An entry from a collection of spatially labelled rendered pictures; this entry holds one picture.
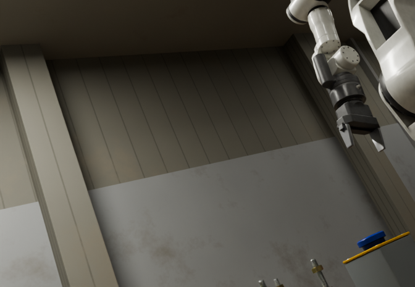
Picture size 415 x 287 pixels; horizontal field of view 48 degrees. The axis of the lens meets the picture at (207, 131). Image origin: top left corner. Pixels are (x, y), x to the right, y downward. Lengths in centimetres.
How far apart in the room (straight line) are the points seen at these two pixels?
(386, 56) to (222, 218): 305
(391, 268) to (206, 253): 328
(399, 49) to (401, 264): 61
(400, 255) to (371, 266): 4
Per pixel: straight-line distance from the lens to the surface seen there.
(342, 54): 133
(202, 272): 381
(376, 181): 510
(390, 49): 117
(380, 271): 66
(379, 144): 130
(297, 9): 150
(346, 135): 123
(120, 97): 430
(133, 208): 378
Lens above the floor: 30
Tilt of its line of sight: 22 degrees up
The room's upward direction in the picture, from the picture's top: 25 degrees counter-clockwise
